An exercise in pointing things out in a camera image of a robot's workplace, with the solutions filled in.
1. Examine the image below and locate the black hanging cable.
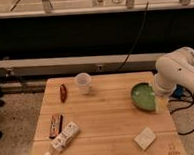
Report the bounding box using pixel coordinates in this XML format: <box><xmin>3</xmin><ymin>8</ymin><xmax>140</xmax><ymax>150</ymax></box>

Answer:
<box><xmin>112</xmin><ymin>1</ymin><xmax>155</xmax><ymax>73</ymax></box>

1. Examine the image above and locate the small red brown object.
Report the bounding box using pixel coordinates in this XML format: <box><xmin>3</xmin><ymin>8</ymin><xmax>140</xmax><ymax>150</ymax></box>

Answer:
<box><xmin>59</xmin><ymin>83</ymin><xmax>67</xmax><ymax>102</ymax></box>

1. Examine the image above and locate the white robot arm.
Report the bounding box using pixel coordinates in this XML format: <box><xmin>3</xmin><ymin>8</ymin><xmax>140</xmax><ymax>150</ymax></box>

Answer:
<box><xmin>151</xmin><ymin>47</ymin><xmax>194</xmax><ymax>113</ymax></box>

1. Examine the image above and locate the white plastic bottle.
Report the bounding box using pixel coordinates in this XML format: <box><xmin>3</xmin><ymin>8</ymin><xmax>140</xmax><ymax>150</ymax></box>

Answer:
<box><xmin>45</xmin><ymin>122</ymin><xmax>80</xmax><ymax>155</ymax></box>

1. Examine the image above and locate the dark red snack bar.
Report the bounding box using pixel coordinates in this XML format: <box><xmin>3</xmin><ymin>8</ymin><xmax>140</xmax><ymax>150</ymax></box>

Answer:
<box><xmin>49</xmin><ymin>115</ymin><xmax>63</xmax><ymax>139</ymax></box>

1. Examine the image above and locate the green ceramic bowl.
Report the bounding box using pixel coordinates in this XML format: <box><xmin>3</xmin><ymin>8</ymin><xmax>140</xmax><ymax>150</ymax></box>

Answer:
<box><xmin>131</xmin><ymin>83</ymin><xmax>156</xmax><ymax>112</ymax></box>

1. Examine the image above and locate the white square sponge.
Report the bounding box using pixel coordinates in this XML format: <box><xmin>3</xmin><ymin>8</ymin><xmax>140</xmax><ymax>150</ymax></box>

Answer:
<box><xmin>134</xmin><ymin>127</ymin><xmax>157</xmax><ymax>151</ymax></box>

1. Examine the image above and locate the clear plastic cup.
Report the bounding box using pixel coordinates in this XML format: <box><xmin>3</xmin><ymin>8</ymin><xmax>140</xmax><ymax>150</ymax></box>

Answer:
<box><xmin>74</xmin><ymin>73</ymin><xmax>92</xmax><ymax>94</ymax></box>

